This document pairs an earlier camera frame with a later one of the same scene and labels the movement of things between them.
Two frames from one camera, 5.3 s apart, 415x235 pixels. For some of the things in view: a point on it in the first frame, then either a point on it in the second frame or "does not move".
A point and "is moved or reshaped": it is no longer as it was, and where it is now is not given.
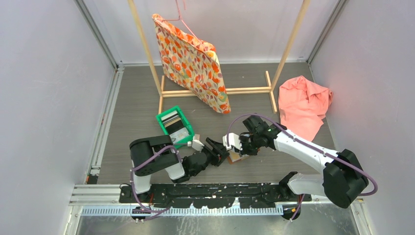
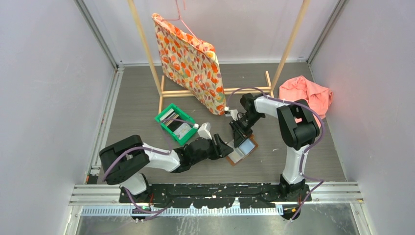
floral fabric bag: (192, 63) does not move
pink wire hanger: (179, 19) does not move
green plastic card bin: (184, 141) is moved or reshaped
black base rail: (201, 196) does not move
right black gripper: (244, 150) → (239, 134)
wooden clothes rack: (269, 85) does not move
